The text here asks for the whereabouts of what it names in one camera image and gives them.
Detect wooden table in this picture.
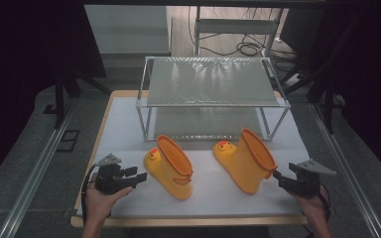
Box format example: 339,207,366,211
69,89,310,229

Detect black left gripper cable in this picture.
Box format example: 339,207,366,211
80,164,97,226

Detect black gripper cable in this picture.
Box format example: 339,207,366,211
80,164,97,226
319,183,333,223

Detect white cabinet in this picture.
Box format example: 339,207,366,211
83,4,173,57

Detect black tripod stand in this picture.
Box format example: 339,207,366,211
42,63,112,131
277,56,346,135

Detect yellow duck rain boot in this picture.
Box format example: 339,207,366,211
211,128,279,195
143,134,194,201

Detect person's left hand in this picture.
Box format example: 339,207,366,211
84,173,134,229

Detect two-tier metal shoe rack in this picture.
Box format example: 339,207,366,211
135,56,293,144

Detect person's right hand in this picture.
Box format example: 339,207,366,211
289,183,331,226

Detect white metal frame stand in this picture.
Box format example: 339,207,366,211
192,5,284,58

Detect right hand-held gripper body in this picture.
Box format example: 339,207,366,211
287,159,337,199

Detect black curtain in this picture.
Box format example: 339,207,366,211
280,0,381,187
0,0,107,193

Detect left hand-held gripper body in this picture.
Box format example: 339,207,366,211
93,153,134,195

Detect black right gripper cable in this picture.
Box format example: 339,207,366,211
319,183,333,223

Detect aluminium floor rail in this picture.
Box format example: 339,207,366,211
309,101,381,238
0,98,77,238

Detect black floor cables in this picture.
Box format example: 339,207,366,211
188,5,301,68

